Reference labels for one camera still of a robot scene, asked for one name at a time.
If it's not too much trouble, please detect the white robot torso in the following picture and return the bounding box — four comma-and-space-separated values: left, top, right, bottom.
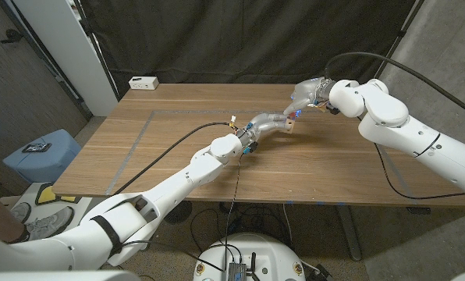
193, 233, 307, 281

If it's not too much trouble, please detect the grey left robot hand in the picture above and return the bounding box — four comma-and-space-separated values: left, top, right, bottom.
236, 112, 294, 148

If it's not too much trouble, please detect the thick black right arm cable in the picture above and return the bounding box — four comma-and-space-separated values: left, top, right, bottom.
324, 52, 465, 122

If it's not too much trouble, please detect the blue plastic stool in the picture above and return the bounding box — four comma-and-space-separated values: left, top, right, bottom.
2, 129, 83, 184

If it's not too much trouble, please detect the round black floor fan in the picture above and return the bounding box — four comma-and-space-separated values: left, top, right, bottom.
165, 201, 193, 225

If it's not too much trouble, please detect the black backdrop curtain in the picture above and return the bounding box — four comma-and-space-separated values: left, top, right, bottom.
74, 0, 427, 98

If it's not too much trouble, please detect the black backdrop stand pole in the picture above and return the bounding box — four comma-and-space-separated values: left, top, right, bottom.
372, 0, 427, 85
74, 0, 121, 102

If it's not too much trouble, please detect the grey table leg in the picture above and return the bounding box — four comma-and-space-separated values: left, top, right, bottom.
335, 205, 362, 261

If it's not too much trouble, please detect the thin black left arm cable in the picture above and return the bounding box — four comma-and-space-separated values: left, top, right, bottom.
121, 152, 244, 273

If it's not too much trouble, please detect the white floor cable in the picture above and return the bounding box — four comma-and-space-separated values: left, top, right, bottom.
282, 203, 295, 249

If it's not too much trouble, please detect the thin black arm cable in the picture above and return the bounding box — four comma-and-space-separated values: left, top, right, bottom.
121, 152, 244, 273
372, 142, 465, 201

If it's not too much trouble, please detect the white power strip box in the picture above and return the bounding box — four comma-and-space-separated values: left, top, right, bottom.
128, 76, 160, 91

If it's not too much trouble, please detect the black smartphone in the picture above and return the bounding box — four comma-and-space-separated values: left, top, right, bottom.
22, 142, 53, 154

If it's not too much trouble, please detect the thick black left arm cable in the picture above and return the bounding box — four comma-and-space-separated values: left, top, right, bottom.
111, 122, 236, 197

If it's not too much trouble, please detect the grey black sneaker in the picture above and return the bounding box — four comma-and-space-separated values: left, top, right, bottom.
20, 205, 76, 243
5, 201, 33, 226

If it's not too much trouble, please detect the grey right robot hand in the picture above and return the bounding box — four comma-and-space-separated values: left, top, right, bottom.
282, 76, 335, 118

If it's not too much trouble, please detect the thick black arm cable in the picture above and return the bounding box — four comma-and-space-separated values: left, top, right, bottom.
324, 52, 465, 122
111, 122, 236, 197

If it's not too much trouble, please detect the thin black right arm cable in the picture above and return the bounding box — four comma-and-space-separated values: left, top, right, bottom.
372, 142, 465, 201

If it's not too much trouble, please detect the grey electronics box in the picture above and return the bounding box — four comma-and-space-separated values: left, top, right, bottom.
227, 261, 248, 281

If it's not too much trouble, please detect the white pillar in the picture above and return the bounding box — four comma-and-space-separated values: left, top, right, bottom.
12, 0, 119, 117

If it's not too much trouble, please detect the black door handle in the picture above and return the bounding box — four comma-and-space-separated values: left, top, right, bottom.
0, 28, 24, 44

